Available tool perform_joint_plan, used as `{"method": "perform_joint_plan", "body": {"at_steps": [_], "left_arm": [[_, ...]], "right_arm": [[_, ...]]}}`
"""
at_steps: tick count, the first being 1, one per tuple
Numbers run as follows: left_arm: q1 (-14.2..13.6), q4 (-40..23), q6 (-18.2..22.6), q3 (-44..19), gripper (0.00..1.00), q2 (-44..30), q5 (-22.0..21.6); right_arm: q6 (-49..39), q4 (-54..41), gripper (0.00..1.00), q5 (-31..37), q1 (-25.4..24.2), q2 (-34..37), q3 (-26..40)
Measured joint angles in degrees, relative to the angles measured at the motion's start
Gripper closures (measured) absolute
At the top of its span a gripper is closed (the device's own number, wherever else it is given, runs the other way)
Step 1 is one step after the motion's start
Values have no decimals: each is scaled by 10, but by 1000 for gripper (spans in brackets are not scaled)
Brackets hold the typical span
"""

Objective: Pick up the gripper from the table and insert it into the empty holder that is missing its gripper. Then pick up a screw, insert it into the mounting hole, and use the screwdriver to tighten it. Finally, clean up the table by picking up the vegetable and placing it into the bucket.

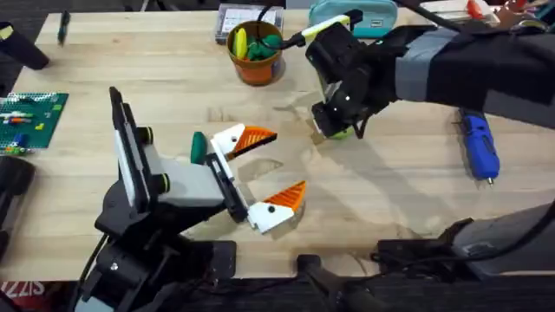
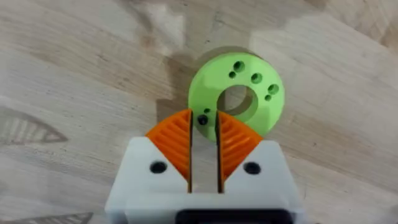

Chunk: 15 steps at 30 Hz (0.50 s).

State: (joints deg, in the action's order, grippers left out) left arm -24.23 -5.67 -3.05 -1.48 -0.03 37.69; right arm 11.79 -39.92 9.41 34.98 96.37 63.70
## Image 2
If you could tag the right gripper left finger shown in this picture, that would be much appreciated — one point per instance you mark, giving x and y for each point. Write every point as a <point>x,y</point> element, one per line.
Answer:
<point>161,155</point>

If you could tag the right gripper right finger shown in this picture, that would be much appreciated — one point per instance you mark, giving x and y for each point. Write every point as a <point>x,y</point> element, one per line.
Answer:
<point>248,155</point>

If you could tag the green disc with holes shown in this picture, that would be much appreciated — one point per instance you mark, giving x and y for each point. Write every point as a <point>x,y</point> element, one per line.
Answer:
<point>230,84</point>

